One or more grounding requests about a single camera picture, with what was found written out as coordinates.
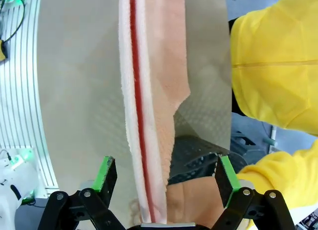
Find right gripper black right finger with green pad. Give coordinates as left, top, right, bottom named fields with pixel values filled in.
left=210, top=154, right=298, bottom=230

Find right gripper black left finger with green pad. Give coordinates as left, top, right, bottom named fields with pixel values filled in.
left=37, top=155, right=126, bottom=230

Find black perforated plastic basket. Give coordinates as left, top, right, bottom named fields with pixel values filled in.
left=167, top=135, right=248, bottom=186

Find pink towel with red stripe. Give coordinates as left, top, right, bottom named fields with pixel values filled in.
left=118, top=0, right=192, bottom=224

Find person's left forearm yellow sleeve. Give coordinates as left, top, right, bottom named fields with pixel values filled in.
left=235, top=139, right=318, bottom=230

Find person's left hand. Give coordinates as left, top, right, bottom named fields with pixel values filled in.
left=165, top=176, right=226, bottom=229

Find dark chair base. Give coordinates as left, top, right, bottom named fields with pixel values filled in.
left=230, top=130, right=257, bottom=164

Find white pipe with green fitting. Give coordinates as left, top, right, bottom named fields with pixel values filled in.
left=262, top=125, right=278, bottom=147

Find white device with green lights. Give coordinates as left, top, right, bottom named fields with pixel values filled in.
left=0, top=147, right=48, bottom=230

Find person's yellow hoodie torso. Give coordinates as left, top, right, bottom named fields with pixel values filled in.
left=229, top=0, right=318, bottom=138

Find yellow and black plug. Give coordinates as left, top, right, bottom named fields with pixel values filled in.
left=0, top=39, right=8, bottom=62

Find aluminium table frame rails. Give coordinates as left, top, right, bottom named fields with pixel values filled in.
left=0, top=0, right=60, bottom=192

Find thin looped cable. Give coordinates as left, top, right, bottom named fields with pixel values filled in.
left=0, top=0, right=26, bottom=45

